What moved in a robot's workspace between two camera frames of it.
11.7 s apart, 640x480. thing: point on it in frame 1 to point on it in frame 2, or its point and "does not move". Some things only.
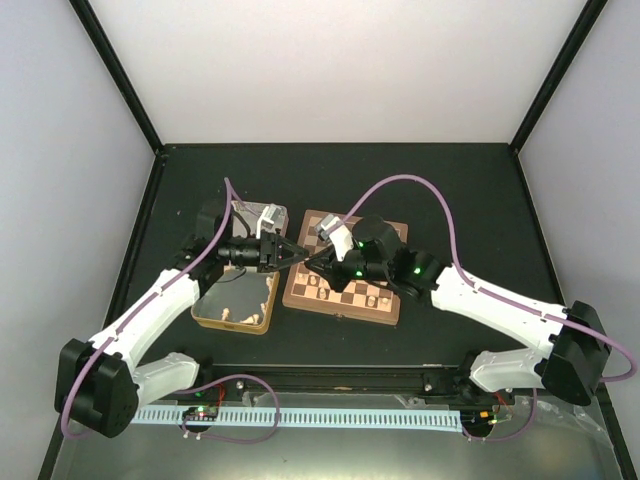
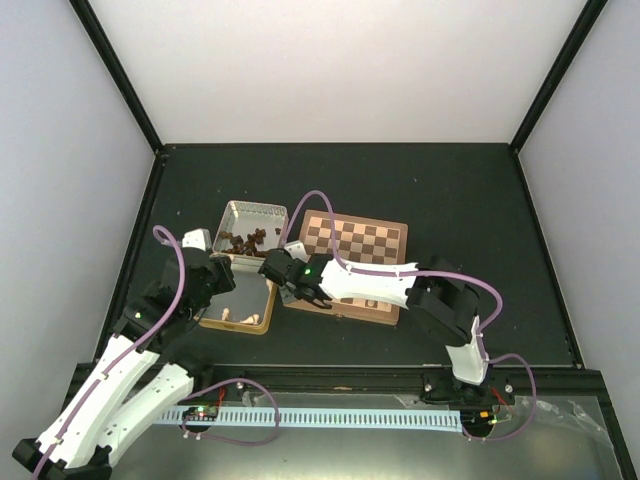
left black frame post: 105,49 does not move
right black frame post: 591,13 does not move
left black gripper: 269,252 to 226,283
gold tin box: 240,299 does not move
